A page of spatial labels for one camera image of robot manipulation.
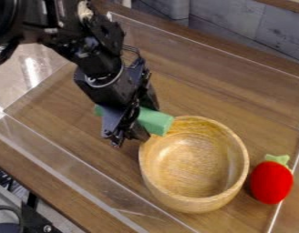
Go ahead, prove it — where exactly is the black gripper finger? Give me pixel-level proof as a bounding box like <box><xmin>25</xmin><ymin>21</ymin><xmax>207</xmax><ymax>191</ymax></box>
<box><xmin>140</xmin><ymin>84</ymin><xmax>159</xmax><ymax>111</ymax></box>
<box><xmin>126</xmin><ymin>122</ymin><xmax>150</xmax><ymax>142</ymax></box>

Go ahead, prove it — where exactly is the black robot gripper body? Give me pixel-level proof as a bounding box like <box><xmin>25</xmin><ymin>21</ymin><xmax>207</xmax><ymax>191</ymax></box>
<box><xmin>75</xmin><ymin>56</ymin><xmax>151</xmax><ymax>147</ymax></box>

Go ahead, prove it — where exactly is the green rectangular stick block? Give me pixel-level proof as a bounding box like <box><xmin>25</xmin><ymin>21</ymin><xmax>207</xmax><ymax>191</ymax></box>
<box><xmin>95</xmin><ymin>105</ymin><xmax>174</xmax><ymax>139</ymax></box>

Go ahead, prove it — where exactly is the brown wooden bowl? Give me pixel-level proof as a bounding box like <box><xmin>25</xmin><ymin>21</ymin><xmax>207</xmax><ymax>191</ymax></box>
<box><xmin>139</xmin><ymin>116</ymin><xmax>250</xmax><ymax>213</ymax></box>

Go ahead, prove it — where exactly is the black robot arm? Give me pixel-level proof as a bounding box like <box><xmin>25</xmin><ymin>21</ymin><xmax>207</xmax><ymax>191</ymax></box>
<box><xmin>0</xmin><ymin>0</ymin><xmax>159</xmax><ymax>147</ymax></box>

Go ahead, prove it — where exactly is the red toy strawberry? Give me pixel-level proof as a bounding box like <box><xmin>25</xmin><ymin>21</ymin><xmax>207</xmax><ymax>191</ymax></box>
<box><xmin>250</xmin><ymin>154</ymin><xmax>293</xmax><ymax>205</ymax></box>

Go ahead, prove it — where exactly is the black table clamp base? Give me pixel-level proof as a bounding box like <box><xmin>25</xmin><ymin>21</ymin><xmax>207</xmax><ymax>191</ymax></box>
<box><xmin>0</xmin><ymin>199</ymin><xmax>64</xmax><ymax>233</ymax></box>

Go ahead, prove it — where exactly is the clear acrylic tray enclosure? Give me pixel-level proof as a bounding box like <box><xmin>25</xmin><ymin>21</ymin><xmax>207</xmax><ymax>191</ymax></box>
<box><xmin>0</xmin><ymin>14</ymin><xmax>299</xmax><ymax>233</ymax></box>

